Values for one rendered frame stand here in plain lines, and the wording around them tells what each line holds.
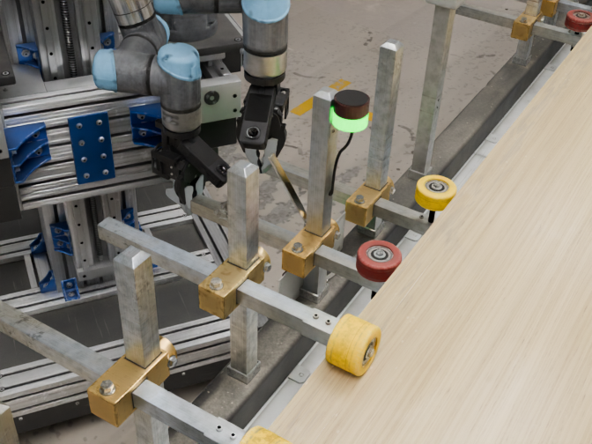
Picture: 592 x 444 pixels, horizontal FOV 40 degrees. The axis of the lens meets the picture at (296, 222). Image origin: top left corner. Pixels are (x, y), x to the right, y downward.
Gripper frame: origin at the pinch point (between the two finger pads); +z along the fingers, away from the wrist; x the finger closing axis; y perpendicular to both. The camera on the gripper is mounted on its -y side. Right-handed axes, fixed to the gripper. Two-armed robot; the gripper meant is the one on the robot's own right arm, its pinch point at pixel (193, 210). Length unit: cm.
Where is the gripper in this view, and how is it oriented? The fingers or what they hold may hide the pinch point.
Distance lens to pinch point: 169.0
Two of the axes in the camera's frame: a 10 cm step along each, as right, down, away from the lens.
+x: -5.2, 5.1, -6.8
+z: -0.5, 7.8, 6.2
